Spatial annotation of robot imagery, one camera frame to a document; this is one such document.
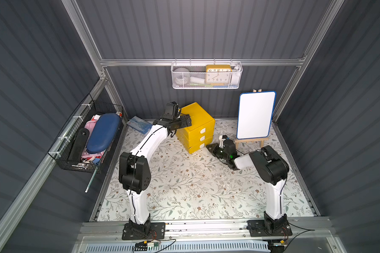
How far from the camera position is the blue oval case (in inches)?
24.8

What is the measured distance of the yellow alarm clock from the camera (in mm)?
884

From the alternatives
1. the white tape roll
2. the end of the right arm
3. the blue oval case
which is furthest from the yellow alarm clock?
the blue oval case

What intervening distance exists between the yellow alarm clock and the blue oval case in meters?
0.55

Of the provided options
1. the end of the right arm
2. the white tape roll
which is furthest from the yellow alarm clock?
the end of the right arm

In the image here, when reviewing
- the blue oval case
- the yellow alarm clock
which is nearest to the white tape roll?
the yellow alarm clock
